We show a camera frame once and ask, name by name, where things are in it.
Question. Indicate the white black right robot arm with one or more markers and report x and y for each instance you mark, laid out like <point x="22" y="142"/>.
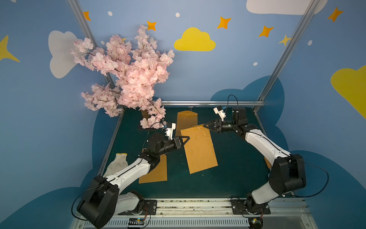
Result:
<point x="288" y="171"/>

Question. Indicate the right diagonal aluminium bar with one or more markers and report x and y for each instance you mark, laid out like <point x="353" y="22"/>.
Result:
<point x="296" y="36"/>

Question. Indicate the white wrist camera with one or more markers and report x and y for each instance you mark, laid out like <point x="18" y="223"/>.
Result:
<point x="220" y="111"/>
<point x="169" y="128"/>

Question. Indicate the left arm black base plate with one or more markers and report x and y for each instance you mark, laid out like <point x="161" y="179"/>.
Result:
<point x="148" y="206"/>

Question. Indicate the kraft paper file bag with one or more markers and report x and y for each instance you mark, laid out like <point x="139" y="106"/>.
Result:
<point x="185" y="120"/>
<point x="199" y="149"/>
<point x="158" y="174"/>

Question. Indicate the blue garden fork wooden handle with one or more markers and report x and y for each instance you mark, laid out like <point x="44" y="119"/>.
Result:
<point x="268" y="164"/>

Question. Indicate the aluminium front mounting rail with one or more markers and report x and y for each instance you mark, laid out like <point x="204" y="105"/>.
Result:
<point x="216" y="213"/>

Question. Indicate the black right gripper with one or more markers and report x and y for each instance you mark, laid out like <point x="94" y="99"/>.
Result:
<point x="217" y="126"/>

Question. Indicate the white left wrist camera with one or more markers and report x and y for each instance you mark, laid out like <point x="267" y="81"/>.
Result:
<point x="169" y="128"/>

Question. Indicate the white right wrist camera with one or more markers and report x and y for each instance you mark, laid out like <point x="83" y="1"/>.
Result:
<point x="220" y="111"/>

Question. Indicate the left green circuit board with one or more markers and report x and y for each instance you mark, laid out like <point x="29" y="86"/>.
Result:
<point x="135" y="223"/>

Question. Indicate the back horizontal aluminium bar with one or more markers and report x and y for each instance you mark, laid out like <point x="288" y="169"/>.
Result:
<point x="213" y="103"/>

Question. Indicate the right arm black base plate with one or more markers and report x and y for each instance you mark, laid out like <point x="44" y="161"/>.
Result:
<point x="246" y="207"/>

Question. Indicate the white work glove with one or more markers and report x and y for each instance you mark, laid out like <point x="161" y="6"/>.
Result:
<point x="117" y="165"/>

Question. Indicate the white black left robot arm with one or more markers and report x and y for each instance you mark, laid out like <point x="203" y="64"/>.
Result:
<point x="101" y="201"/>

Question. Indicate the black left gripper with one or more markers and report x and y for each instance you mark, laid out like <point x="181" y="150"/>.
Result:
<point x="177" y="142"/>

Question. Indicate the diagonal aluminium bar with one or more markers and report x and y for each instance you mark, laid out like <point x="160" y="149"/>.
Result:
<point x="296" y="36"/>
<point x="81" y="19"/>

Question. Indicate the left side table rail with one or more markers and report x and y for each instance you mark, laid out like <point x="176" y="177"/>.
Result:
<point x="106" y="156"/>

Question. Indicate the pink artificial blossom tree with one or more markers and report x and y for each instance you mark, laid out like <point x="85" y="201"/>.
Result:
<point x="137" y="71"/>

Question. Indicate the left diagonal aluminium bar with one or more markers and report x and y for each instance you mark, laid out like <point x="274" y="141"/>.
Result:
<point x="81" y="19"/>

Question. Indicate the right round circuit board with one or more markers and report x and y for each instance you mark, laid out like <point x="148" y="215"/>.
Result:
<point x="255" y="223"/>

